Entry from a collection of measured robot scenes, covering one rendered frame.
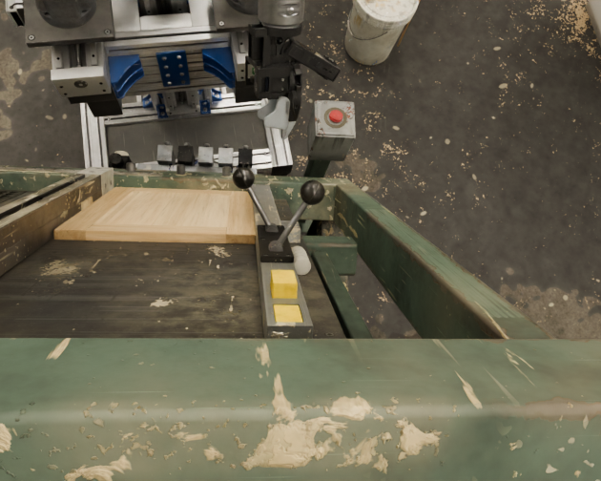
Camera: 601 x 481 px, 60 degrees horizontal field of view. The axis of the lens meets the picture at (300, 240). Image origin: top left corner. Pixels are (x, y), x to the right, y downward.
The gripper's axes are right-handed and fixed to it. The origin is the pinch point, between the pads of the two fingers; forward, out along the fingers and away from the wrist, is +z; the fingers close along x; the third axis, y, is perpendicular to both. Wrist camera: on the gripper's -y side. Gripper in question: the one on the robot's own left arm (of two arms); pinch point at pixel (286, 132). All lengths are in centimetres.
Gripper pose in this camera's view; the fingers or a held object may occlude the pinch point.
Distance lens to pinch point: 101.2
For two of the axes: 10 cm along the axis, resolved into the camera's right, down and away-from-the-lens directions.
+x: 3.9, 5.8, -7.2
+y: -9.2, 1.9, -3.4
